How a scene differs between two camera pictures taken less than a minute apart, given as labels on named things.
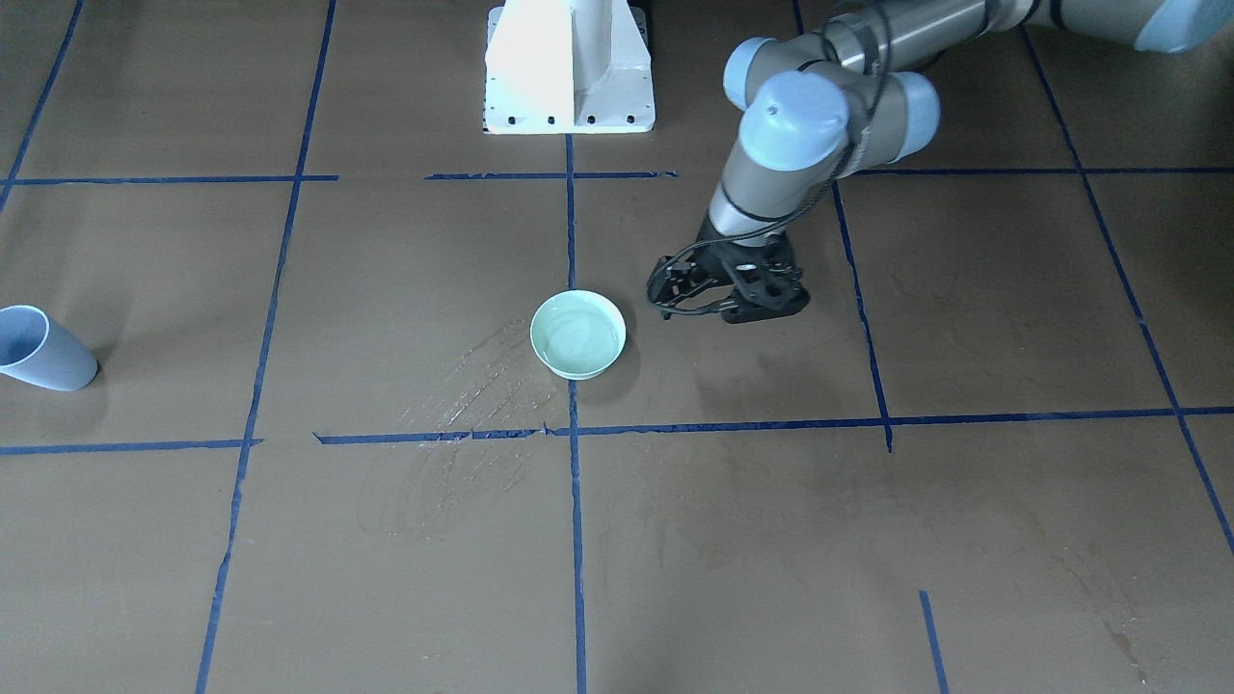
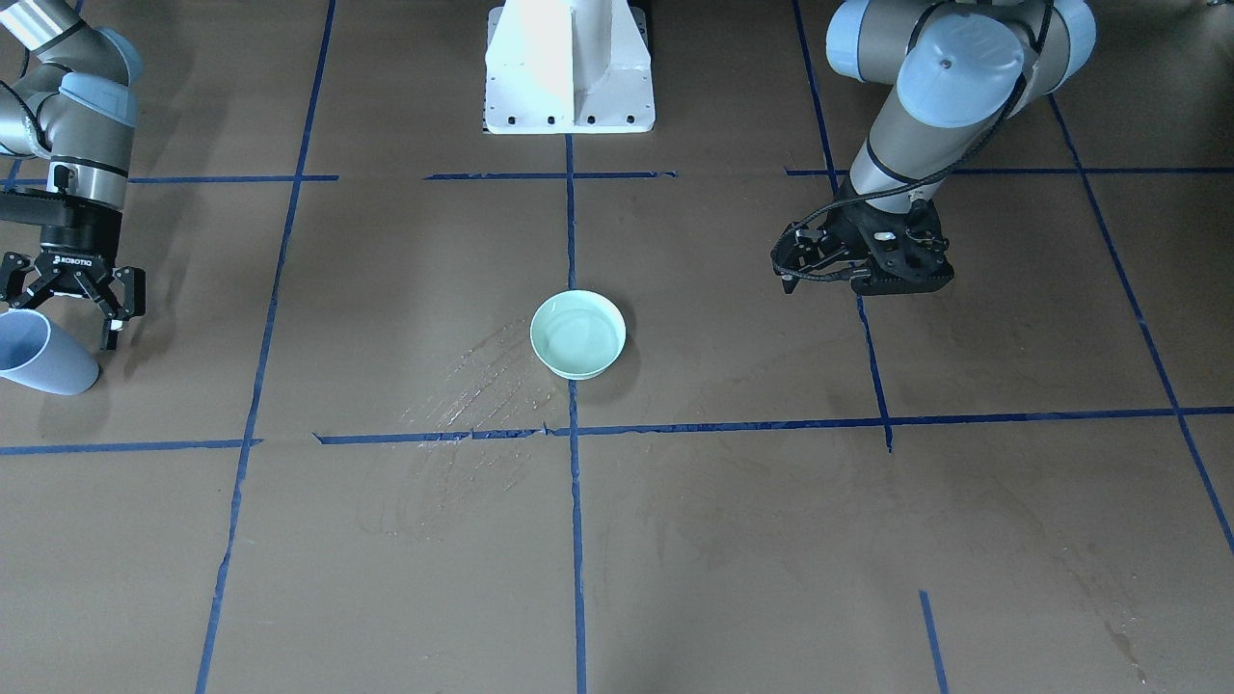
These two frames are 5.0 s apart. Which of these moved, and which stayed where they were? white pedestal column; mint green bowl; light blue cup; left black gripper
Moved: left black gripper
Stayed: white pedestal column; mint green bowl; light blue cup
